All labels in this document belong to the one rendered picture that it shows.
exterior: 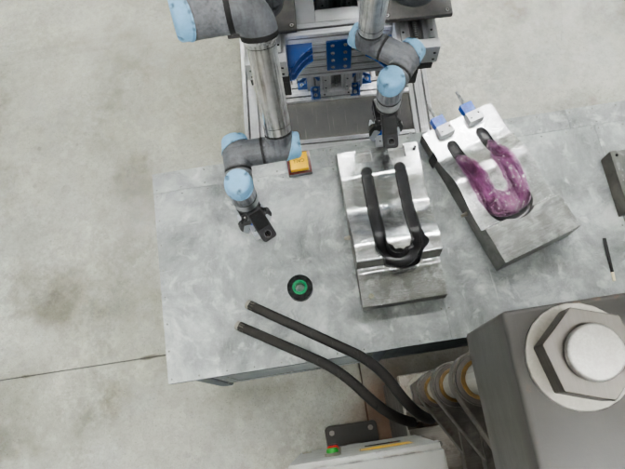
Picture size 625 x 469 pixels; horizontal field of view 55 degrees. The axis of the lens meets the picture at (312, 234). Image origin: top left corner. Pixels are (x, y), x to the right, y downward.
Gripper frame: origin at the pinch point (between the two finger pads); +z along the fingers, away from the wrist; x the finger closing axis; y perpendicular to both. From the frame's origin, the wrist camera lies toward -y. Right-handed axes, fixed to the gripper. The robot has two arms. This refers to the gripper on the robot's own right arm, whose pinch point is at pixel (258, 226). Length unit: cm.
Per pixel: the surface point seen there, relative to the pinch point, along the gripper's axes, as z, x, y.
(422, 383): -20, -16, -67
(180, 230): 4.6, 22.5, 13.6
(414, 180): -4, -50, -13
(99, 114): 85, 38, 121
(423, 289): -1, -34, -44
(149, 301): 85, 57, 23
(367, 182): -3.5, -37.0, -6.1
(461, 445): -19, -17, -84
